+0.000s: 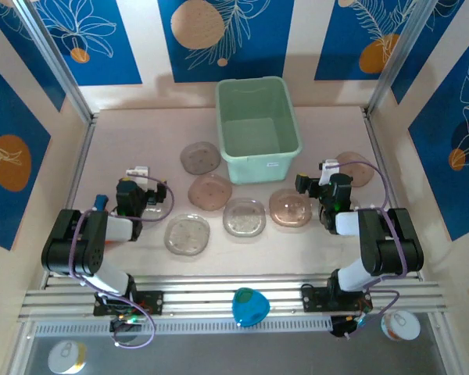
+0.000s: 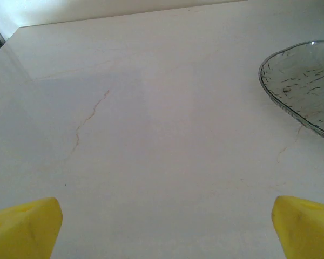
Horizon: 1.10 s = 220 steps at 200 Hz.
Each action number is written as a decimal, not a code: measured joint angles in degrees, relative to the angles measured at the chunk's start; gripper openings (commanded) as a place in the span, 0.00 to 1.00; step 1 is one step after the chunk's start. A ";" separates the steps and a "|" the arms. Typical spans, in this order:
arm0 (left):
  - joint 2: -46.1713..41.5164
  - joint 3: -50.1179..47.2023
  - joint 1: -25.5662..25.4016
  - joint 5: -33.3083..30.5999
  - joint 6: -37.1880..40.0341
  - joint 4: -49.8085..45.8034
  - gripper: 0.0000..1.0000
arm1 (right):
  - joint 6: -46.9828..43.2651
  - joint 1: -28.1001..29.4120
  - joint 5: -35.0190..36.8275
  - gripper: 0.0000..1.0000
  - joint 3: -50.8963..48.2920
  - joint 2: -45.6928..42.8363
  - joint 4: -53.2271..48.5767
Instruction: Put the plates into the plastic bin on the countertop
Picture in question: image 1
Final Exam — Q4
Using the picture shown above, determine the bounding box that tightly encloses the clear plate with rough centre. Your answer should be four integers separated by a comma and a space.
222, 198, 267, 238

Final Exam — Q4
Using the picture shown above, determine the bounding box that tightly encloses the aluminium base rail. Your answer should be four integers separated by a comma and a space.
17, 273, 453, 323

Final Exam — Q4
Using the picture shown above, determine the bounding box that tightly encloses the clear dotted plate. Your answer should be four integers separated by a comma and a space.
163, 212, 211, 257

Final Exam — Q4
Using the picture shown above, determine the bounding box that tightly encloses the white slotted cable duct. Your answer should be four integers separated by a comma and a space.
33, 316, 333, 338

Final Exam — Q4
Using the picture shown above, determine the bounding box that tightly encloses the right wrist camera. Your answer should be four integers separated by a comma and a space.
319, 159, 339, 184

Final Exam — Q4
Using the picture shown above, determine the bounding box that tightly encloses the green plastic bin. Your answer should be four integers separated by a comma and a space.
214, 76, 304, 185

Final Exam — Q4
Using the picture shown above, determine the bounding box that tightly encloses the clear smooth plate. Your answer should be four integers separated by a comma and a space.
139, 202, 170, 225

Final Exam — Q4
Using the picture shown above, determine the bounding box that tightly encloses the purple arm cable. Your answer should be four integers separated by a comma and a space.
68, 174, 176, 349
335, 160, 410, 339

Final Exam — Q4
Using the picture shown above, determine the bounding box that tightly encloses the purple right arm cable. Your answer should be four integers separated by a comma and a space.
335, 160, 410, 339

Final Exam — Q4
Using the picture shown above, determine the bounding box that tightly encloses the white pull-tab can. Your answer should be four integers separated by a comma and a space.
381, 310, 421, 342
47, 339, 88, 375

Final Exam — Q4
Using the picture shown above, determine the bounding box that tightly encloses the grey-brown translucent plate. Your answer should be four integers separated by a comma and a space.
179, 141, 222, 175

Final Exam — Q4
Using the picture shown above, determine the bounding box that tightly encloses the brown translucent plate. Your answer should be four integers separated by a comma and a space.
268, 188, 314, 227

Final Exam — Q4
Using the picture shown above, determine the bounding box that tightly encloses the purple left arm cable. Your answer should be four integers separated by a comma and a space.
68, 174, 176, 349

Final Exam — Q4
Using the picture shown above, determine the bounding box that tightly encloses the aluminium frame post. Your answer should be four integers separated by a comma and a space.
367, 0, 439, 116
13, 0, 95, 122

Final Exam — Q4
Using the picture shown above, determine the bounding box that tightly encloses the pink translucent dotted plate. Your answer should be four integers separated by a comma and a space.
187, 173, 234, 212

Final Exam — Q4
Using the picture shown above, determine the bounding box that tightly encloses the pale pink translucent plate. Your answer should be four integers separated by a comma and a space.
334, 151, 375, 188

